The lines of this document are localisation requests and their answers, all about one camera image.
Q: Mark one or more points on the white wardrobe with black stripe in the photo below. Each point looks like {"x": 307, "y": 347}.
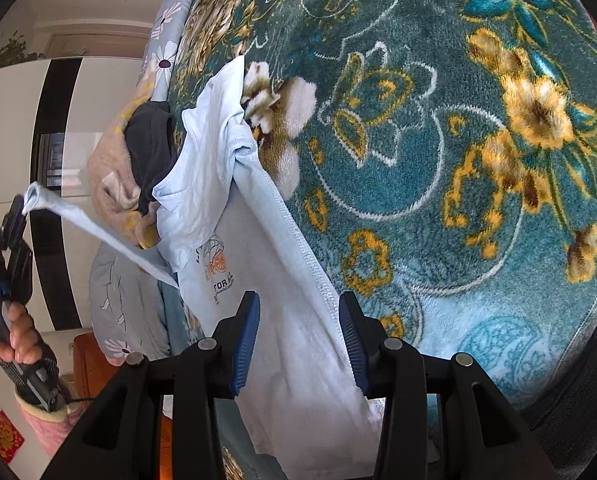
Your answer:
{"x": 13, "y": 125}

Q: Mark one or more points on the teal floral blanket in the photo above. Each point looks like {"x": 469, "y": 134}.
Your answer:
{"x": 428, "y": 135}

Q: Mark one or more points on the black garment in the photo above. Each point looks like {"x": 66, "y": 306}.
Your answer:
{"x": 151, "y": 150}

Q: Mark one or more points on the blue floral bed sheet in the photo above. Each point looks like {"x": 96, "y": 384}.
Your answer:
{"x": 166, "y": 45}

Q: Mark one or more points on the green plant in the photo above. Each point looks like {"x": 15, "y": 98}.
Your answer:
{"x": 14, "y": 50}

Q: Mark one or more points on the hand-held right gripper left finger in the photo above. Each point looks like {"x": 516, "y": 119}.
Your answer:
{"x": 245, "y": 345}

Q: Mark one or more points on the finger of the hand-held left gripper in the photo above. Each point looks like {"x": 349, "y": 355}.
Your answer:
{"x": 16, "y": 217}

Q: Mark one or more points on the dark cloth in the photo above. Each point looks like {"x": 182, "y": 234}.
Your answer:
{"x": 578, "y": 410}

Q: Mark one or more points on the red wall decoration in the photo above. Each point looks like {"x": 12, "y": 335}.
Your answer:
{"x": 3, "y": 434}

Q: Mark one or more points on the brown wooden furniture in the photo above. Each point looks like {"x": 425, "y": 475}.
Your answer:
{"x": 91, "y": 365}

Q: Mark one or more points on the person's left forearm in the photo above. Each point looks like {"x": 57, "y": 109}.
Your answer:
{"x": 46, "y": 427}

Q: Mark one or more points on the light blue t-shirt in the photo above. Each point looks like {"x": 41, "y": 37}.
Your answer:
{"x": 258, "y": 240}

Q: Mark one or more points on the beige fuzzy garment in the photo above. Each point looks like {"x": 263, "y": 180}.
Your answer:
{"x": 111, "y": 175}

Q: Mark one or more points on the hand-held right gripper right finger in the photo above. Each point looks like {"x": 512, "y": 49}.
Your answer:
{"x": 352, "y": 347}

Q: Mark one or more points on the person's left hand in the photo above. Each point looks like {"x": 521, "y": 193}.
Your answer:
{"x": 22, "y": 332}

